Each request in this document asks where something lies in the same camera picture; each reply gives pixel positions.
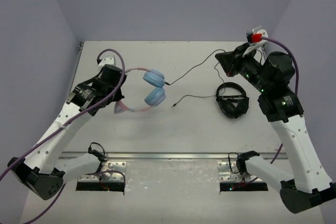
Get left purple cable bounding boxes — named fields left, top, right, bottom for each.
left=0, top=49, right=125, bottom=217

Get metal base plate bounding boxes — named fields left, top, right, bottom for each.
left=77, top=159, right=127, bottom=184
left=217, top=160, right=263, bottom=183

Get base black wire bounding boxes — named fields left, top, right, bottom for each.
left=227, top=151, right=241, bottom=175
left=87, top=142, right=107, bottom=161

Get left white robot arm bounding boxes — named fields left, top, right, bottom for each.
left=7, top=65, right=126, bottom=200

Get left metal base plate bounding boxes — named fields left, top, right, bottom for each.
left=77, top=159, right=127, bottom=184

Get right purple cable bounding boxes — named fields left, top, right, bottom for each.
left=261, top=37, right=300, bottom=166

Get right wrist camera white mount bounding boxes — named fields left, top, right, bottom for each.
left=243, top=26, right=268, bottom=57

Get black headphones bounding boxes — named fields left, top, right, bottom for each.
left=215, top=82, right=249, bottom=119

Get aluminium table rail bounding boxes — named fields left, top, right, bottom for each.
left=59, top=152, right=288, bottom=160

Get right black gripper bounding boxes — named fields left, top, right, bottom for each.
left=216, top=43, right=271, bottom=94

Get purple cable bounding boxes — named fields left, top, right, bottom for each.
left=0, top=49, right=125, bottom=217
left=261, top=37, right=300, bottom=166

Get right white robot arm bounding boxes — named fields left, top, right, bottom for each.
left=215, top=44, right=335, bottom=214

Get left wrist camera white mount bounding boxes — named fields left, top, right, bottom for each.
left=98, top=55, right=116, bottom=68

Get left base black wire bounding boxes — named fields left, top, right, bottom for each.
left=87, top=142, right=107, bottom=161

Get pink blue cat-ear headphones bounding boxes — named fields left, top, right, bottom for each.
left=113, top=67, right=166, bottom=115

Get right base black wire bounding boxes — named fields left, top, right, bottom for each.
left=227, top=151, right=241, bottom=175

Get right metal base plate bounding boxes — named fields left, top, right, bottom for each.
left=217, top=160, right=263, bottom=183

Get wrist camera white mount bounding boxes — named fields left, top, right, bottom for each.
left=98, top=55, right=116, bottom=68
left=243, top=26, right=268, bottom=57

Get thin black audio cable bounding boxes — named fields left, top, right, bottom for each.
left=164, top=49, right=229, bottom=108

